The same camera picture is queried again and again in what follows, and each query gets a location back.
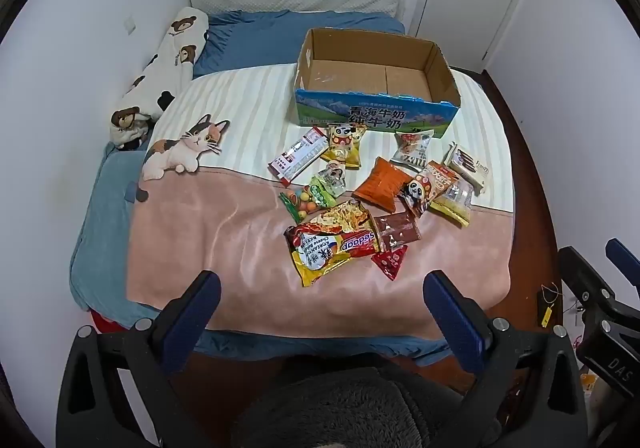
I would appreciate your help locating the orange brown snack packet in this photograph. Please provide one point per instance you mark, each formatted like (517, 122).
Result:
(442, 177)

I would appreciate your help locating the colourful candy ball packet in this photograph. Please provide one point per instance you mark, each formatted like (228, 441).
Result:
(300, 203)

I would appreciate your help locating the bear print long pillow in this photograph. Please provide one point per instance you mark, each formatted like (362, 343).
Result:
(170, 58)

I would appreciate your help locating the small panda snack packet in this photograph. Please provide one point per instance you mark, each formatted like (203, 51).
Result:
(417, 193)

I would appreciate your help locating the cat print striped blanket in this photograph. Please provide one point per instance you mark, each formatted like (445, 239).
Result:
(225, 238)

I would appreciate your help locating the large instant noodle packet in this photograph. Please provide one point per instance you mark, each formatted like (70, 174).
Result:
(325, 240)

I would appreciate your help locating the printed cardboard box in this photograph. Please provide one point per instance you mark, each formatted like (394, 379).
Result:
(375, 121)

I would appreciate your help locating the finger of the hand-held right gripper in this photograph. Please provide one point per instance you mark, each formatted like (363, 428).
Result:
(587, 278)
(622, 258)

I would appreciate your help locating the white wall socket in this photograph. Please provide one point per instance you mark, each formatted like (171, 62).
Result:
(130, 25)

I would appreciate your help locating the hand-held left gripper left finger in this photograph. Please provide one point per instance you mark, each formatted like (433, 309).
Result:
(200, 310)

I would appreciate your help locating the red and white snack packet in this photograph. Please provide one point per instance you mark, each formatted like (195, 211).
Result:
(300, 153)

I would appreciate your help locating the small red snack packet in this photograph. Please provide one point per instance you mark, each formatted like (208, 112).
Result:
(391, 262)

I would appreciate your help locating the red cloth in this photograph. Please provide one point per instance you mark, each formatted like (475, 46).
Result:
(102, 324)

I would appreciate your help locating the yellow tag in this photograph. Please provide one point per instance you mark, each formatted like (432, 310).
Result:
(545, 317)

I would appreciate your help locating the teal fleece blanket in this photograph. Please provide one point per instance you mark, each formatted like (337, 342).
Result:
(100, 228)

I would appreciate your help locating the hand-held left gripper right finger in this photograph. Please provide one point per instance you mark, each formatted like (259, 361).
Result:
(452, 320)

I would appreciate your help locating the brown red snack packet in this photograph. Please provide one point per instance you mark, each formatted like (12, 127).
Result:
(397, 230)

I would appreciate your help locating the yellow panda snack packet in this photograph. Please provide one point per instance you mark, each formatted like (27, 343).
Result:
(345, 146)

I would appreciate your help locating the green clear snack packet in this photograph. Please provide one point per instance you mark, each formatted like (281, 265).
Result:
(325, 188)

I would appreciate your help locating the chocolate stick biscuit box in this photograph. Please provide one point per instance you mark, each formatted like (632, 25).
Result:
(467, 166)

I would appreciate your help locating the white snack packet red picture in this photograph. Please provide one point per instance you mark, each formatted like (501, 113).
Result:
(412, 146)

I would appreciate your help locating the orange chip bag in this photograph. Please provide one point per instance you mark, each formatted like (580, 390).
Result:
(382, 185)

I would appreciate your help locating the clear yellow-edged snack packet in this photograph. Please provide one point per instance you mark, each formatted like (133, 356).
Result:
(455, 205)

